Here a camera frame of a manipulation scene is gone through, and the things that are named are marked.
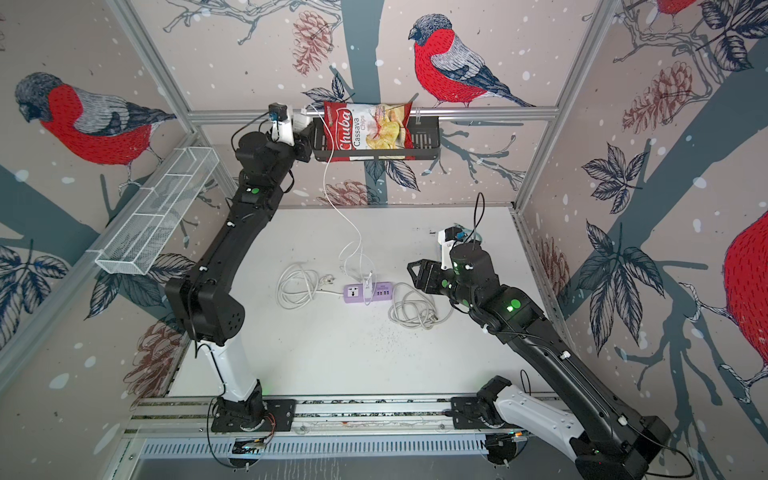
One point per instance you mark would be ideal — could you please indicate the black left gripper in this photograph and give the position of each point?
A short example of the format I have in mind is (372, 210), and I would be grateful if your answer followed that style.
(304, 148)

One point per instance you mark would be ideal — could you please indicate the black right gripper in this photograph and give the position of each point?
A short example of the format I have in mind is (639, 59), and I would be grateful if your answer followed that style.
(429, 274)

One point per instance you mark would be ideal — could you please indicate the white blue power strip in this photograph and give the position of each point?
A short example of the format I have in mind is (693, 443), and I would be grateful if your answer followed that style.
(414, 310)

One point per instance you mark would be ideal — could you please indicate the purple power strip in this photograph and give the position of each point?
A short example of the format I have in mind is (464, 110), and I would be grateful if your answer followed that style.
(366, 294)

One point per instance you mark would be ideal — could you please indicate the white charger adapter with cable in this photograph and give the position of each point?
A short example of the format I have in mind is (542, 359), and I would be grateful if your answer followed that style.
(367, 282)

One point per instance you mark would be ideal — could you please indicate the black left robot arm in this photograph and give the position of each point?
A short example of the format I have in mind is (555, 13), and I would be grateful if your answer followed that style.
(201, 300)

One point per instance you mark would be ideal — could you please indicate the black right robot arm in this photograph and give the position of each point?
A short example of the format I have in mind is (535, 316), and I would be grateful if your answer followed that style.
(602, 435)

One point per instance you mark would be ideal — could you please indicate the red cassava chips bag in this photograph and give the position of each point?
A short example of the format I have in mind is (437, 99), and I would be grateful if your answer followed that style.
(366, 127)

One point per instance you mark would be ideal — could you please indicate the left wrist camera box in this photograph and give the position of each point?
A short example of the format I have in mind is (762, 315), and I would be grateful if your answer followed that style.
(282, 126)

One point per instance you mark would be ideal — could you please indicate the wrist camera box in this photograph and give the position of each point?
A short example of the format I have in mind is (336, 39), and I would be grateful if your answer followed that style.
(447, 239)
(282, 126)

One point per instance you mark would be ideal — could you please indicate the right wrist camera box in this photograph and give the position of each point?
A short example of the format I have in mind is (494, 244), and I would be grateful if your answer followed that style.
(447, 239)

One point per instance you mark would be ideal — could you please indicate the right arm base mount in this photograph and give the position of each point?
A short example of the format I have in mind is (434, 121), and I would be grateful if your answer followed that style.
(472, 413)

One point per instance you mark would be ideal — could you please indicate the black wire wall basket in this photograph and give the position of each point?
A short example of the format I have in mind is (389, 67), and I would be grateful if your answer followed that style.
(419, 140)

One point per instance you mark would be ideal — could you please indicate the white mesh wall shelf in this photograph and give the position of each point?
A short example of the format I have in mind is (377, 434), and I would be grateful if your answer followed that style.
(142, 237)

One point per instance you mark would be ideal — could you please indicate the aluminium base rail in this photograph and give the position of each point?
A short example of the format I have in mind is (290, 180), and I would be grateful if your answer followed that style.
(354, 415)

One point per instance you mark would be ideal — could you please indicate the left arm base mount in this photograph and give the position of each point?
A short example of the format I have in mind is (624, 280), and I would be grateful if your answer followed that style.
(266, 416)

